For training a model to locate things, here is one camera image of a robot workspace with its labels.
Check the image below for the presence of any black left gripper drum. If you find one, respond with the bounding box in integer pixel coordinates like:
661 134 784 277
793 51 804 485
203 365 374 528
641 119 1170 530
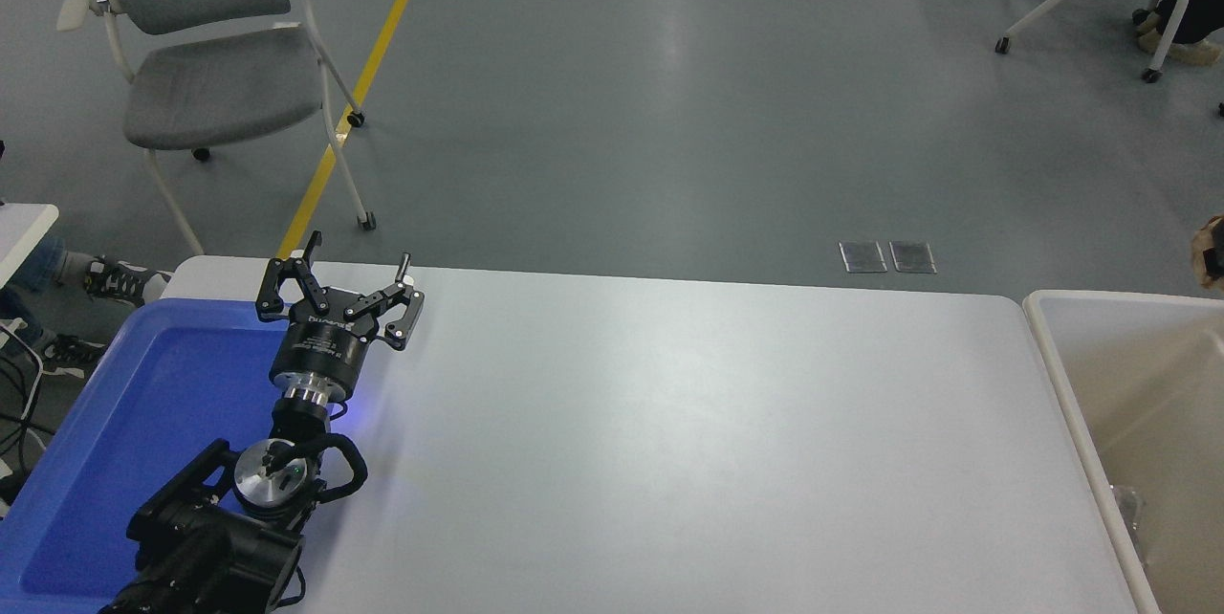
269 304 377 402

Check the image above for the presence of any large pale bin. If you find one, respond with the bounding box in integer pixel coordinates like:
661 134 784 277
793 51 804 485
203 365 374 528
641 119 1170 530
1022 289 1224 614

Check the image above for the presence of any blue plastic tray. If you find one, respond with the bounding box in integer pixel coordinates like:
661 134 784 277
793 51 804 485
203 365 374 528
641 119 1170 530
0 297 322 614

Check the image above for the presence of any clear plastic wrapper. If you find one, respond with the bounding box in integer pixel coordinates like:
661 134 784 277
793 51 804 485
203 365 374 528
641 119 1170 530
1108 484 1147 540

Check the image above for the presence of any small white side table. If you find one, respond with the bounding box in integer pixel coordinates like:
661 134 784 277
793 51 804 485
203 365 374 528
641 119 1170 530
0 203 59 289

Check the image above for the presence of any silver floor socket plate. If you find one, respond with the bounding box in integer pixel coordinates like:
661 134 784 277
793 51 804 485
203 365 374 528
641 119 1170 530
839 241 888 274
889 241 937 274

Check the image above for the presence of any white cable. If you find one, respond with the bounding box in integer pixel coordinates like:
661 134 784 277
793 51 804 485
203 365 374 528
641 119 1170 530
0 318 45 450

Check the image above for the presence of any black cable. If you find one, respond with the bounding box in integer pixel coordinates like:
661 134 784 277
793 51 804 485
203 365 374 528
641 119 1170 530
0 351 41 464

